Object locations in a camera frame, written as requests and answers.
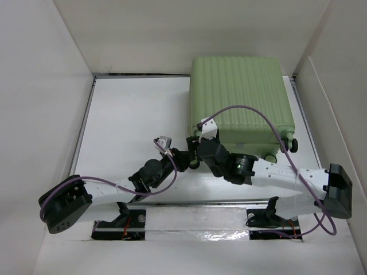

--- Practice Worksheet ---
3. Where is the metal base rail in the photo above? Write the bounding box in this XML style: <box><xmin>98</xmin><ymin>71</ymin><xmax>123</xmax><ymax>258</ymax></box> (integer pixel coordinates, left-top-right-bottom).
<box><xmin>38</xmin><ymin>200</ymin><xmax>304</xmax><ymax>243</ymax></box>

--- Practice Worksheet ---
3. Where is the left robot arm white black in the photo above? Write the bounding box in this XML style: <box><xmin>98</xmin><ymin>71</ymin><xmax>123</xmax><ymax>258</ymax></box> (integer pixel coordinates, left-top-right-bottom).
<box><xmin>38</xmin><ymin>148</ymin><xmax>192</xmax><ymax>234</ymax></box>

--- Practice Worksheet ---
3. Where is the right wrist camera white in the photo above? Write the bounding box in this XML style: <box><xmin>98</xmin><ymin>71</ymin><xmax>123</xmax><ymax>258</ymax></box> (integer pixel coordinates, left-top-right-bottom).
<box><xmin>197</xmin><ymin>117</ymin><xmax>218</xmax><ymax>143</ymax></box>

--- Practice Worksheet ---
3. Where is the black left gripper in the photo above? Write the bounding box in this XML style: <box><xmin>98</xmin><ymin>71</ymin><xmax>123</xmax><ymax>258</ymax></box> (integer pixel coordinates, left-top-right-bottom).
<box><xmin>151</xmin><ymin>148</ymin><xmax>189</xmax><ymax>189</ymax></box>

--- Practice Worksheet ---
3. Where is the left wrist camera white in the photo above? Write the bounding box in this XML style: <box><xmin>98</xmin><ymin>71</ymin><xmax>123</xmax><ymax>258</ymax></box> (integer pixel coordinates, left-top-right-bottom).
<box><xmin>153</xmin><ymin>136</ymin><xmax>173</xmax><ymax>156</ymax></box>

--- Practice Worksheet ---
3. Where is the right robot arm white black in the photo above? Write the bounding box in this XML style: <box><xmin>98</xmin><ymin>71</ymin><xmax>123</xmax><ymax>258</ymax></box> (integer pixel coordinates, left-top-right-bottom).
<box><xmin>186</xmin><ymin>137</ymin><xmax>353</xmax><ymax>225</ymax></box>

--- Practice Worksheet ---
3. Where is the green hard-shell suitcase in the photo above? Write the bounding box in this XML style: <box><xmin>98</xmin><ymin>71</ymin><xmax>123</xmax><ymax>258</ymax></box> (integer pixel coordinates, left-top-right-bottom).
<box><xmin>189</xmin><ymin>56</ymin><xmax>299</xmax><ymax>162</ymax></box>

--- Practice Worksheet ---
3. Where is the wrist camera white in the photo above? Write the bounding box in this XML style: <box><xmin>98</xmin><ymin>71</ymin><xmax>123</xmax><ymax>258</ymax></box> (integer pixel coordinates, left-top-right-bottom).
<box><xmin>153</xmin><ymin>136</ymin><xmax>173</xmax><ymax>156</ymax></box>
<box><xmin>197</xmin><ymin>117</ymin><xmax>218</xmax><ymax>143</ymax></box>

